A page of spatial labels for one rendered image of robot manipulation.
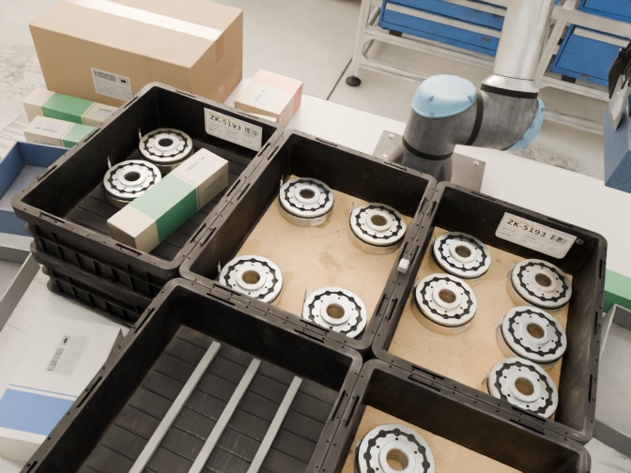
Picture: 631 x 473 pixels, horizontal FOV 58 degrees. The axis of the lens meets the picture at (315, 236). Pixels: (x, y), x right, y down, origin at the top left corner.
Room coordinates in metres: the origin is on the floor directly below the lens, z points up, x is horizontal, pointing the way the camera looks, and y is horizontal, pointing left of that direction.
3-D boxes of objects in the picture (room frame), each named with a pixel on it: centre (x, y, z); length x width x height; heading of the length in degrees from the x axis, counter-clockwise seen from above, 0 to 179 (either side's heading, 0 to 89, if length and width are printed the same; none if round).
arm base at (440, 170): (1.01, -0.21, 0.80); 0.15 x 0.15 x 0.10
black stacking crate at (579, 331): (0.56, -0.29, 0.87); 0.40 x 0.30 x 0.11; 164
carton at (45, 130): (0.96, 0.55, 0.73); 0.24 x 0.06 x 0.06; 85
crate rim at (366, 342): (0.64, -0.01, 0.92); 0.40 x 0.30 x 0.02; 164
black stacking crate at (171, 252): (0.72, 0.28, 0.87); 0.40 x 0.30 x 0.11; 164
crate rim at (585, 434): (0.56, -0.29, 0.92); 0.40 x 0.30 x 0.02; 164
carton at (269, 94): (1.21, 0.17, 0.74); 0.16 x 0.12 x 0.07; 166
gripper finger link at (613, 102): (0.74, -0.41, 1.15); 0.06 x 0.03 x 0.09; 165
